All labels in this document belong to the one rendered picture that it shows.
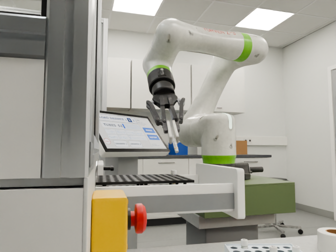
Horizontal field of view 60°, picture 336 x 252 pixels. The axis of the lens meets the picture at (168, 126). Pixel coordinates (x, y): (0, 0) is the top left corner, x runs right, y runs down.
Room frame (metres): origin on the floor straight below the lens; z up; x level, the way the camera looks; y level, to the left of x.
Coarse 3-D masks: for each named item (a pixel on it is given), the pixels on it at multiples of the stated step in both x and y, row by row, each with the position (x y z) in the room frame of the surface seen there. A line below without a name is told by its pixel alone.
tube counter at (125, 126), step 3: (117, 123) 1.70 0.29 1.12; (120, 123) 1.72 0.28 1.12; (123, 123) 1.74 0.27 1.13; (120, 126) 1.70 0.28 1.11; (123, 126) 1.72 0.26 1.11; (126, 126) 1.74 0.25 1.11; (129, 126) 1.76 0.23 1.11; (132, 126) 1.78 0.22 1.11; (135, 126) 1.80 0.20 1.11; (138, 126) 1.82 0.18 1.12; (138, 129) 1.80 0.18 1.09
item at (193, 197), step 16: (96, 176) 0.83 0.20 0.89; (192, 176) 0.89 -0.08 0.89; (128, 192) 0.61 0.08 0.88; (144, 192) 0.62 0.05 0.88; (160, 192) 0.63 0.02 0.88; (176, 192) 0.63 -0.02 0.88; (192, 192) 0.64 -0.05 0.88; (208, 192) 0.65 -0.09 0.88; (224, 192) 0.66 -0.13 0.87; (160, 208) 0.62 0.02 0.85; (176, 208) 0.63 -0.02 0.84; (192, 208) 0.64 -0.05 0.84; (208, 208) 0.65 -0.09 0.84; (224, 208) 0.66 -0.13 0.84
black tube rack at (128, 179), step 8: (104, 176) 0.77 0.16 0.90; (112, 176) 0.77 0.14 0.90; (120, 176) 0.78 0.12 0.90; (128, 176) 0.77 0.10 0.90; (136, 176) 0.77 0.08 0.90; (144, 176) 0.78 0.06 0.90; (152, 176) 0.77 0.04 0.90; (160, 176) 0.77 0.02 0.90; (168, 176) 0.77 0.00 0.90; (176, 176) 0.76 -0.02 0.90; (96, 184) 0.63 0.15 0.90; (104, 184) 0.64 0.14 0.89; (136, 184) 0.81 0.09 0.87; (144, 184) 0.67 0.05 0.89; (152, 184) 0.84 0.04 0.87; (160, 184) 0.84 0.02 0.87; (168, 184) 0.84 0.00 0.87
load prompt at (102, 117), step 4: (100, 116) 1.64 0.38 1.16; (104, 116) 1.66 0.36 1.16; (108, 116) 1.69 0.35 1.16; (112, 116) 1.72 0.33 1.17; (116, 116) 1.74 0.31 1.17; (120, 116) 1.77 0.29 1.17; (108, 120) 1.66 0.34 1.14; (112, 120) 1.69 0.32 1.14; (116, 120) 1.71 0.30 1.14; (120, 120) 1.74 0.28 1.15; (124, 120) 1.77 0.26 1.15; (128, 120) 1.80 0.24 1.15; (132, 120) 1.83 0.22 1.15
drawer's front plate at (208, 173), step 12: (204, 168) 0.85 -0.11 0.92; (216, 168) 0.76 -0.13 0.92; (228, 168) 0.69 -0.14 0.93; (240, 168) 0.65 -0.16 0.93; (204, 180) 0.85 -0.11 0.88; (216, 180) 0.76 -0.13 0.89; (228, 180) 0.69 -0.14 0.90; (240, 180) 0.65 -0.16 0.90; (240, 192) 0.65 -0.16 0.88; (240, 204) 0.65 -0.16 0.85; (240, 216) 0.65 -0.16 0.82
